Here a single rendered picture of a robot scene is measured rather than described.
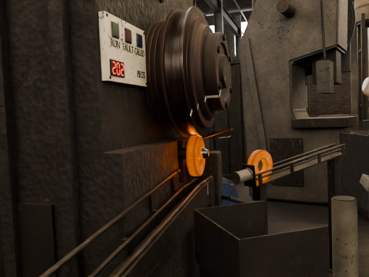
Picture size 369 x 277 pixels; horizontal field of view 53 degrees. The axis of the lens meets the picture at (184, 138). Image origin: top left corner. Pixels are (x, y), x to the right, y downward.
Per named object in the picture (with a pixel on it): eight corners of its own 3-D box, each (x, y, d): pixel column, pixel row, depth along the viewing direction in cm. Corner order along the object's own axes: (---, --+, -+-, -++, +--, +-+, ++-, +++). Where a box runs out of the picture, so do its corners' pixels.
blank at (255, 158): (256, 187, 183) (261, 188, 180) (241, 165, 176) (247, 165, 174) (272, 165, 190) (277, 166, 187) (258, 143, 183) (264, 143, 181)
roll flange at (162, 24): (185, 86, 175) (162, 162, 144) (158, -11, 143) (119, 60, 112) (206, 85, 172) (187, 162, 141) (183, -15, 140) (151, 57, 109)
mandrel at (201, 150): (163, 159, 143) (163, 148, 143) (167, 158, 147) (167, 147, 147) (207, 159, 138) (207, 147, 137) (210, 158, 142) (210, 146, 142)
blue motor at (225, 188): (207, 220, 343) (206, 183, 341) (201, 205, 400) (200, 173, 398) (240, 218, 345) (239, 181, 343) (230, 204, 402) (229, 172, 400)
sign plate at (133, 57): (101, 81, 98) (98, 11, 97) (141, 87, 123) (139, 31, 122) (109, 80, 98) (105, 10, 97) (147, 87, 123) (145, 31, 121)
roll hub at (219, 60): (222, 79, 156) (213, 126, 137) (210, 18, 137) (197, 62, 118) (235, 78, 154) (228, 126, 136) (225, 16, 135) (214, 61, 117)
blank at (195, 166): (184, 139, 133) (193, 139, 132) (196, 132, 148) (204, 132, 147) (187, 181, 136) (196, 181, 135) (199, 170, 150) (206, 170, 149)
